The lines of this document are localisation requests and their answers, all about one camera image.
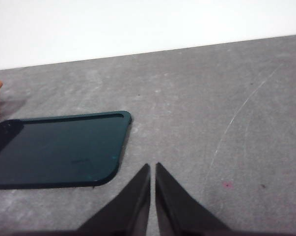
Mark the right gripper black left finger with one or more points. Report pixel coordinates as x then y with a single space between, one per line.
130 201

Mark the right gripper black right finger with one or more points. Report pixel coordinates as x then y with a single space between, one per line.
177 209

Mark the dark green rectangular tray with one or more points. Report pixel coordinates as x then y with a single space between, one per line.
59 147

